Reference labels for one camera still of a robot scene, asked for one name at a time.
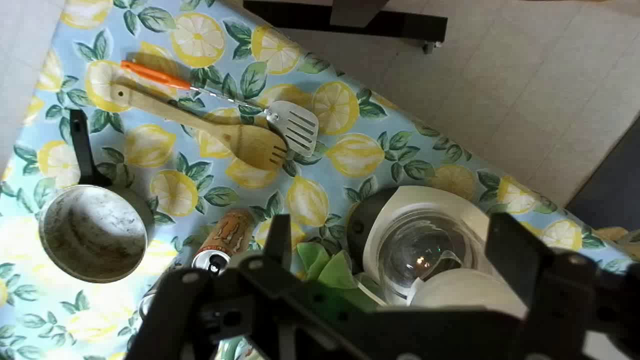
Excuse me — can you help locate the lemon print tablecloth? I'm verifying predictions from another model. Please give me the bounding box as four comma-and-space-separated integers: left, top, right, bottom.
0, 0, 637, 360

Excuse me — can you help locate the wooden slotted spoon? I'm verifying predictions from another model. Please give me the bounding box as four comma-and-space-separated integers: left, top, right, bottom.
108, 80, 290, 174

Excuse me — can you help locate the dark furniture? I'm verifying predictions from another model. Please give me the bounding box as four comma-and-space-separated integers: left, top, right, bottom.
567, 115, 640, 236

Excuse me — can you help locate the gold red drink can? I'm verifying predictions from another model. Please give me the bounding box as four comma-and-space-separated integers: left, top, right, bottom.
192, 208, 259, 275

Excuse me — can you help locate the steel saucepan black handle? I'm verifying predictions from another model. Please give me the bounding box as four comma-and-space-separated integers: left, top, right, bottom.
39, 107, 157, 286

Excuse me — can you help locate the white coffee maker glass carafe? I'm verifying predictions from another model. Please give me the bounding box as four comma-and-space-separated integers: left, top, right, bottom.
347, 184, 530, 316

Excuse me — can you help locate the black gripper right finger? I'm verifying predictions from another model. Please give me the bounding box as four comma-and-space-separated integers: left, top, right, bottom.
484, 209, 571, 323

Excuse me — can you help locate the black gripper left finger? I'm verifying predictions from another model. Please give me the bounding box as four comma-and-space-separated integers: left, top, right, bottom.
262, 212, 297, 270

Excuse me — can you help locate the metal fork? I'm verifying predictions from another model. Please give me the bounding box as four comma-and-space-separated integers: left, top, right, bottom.
119, 58, 322, 160

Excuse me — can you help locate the black stand base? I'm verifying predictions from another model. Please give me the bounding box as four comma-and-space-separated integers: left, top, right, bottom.
242, 0, 450, 53

